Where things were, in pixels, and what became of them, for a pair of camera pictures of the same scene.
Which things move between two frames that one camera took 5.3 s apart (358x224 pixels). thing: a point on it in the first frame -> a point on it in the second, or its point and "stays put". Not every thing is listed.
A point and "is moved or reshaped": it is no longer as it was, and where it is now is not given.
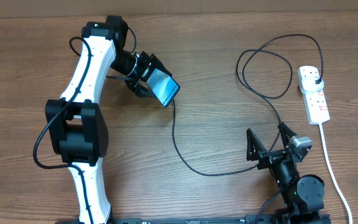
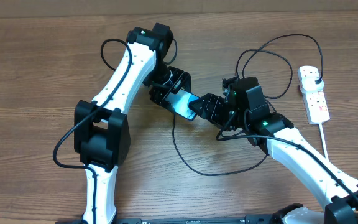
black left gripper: (133, 84) -> (181, 76)
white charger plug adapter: (307, 84) stays put
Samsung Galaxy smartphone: (163, 86) is moved or reshaped
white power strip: (315, 102) stays put
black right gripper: (255, 153) -> (214, 101)
